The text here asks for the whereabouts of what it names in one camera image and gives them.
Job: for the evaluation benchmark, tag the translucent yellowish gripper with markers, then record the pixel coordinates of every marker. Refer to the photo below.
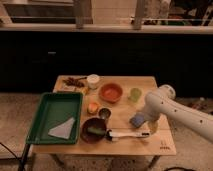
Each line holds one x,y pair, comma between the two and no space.
152,125

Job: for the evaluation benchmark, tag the blue sponge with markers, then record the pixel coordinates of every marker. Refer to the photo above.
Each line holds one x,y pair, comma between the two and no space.
137,120

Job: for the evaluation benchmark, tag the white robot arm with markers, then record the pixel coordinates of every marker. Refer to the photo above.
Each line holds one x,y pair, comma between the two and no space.
161,101

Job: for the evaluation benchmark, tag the red bowl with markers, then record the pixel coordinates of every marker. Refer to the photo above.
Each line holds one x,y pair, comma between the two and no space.
111,92

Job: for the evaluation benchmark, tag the dark maroon bowl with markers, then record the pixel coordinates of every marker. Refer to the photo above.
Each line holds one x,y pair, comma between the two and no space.
90,137

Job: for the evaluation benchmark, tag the green plastic cup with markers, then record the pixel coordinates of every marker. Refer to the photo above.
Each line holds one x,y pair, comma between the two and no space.
135,94

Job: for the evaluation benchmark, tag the wooden table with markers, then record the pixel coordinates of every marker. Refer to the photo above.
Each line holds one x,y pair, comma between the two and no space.
159,144

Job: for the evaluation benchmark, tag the white dish brush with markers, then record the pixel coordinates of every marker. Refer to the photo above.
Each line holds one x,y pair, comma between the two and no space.
113,135

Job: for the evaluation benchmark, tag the small metal cup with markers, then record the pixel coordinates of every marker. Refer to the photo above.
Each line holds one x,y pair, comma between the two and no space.
104,113

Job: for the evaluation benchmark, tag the green cucumber toy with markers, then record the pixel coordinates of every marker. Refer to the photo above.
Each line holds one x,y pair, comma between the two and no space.
96,131

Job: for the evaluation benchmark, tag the white cup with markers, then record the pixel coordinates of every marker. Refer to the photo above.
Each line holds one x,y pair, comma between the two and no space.
93,81

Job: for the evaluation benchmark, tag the brown dried branch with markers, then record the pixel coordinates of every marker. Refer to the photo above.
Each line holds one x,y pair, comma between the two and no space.
77,82

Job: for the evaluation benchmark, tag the grey folded cloth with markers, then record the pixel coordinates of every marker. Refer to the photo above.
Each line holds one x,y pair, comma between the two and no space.
63,130

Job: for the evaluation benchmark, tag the green plastic tray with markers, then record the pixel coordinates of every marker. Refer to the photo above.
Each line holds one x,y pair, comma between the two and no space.
53,110

